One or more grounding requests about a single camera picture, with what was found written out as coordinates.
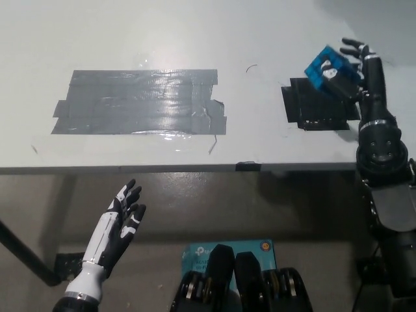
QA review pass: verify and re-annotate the black floor bracket plate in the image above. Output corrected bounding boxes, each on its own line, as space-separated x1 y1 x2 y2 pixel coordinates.
55 252 86 282

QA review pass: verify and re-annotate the black table leg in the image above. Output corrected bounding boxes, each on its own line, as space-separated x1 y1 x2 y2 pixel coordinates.
0 217 62 287

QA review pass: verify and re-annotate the black tape square mark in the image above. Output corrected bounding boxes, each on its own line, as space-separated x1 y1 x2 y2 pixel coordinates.
280 77 361 131

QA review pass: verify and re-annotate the clear tape strip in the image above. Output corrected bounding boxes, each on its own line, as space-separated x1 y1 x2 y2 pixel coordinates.
31 131 220 155

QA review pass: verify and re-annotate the small black tape piece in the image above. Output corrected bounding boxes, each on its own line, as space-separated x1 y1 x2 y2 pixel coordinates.
235 161 263 172

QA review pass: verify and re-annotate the grey duct tape patch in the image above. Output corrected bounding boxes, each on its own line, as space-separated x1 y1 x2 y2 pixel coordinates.
50 68 228 135

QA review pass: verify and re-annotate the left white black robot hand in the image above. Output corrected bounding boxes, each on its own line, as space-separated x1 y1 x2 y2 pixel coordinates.
81 178 147 277

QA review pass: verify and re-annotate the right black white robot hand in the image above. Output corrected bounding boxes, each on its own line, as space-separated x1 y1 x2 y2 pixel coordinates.
320 38 398 129

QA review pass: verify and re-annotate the teal router box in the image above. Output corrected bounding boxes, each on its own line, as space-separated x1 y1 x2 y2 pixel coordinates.
181 239 277 293

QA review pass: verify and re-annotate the blue rubik's cube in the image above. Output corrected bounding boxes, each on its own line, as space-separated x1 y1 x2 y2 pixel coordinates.
304 45 361 96

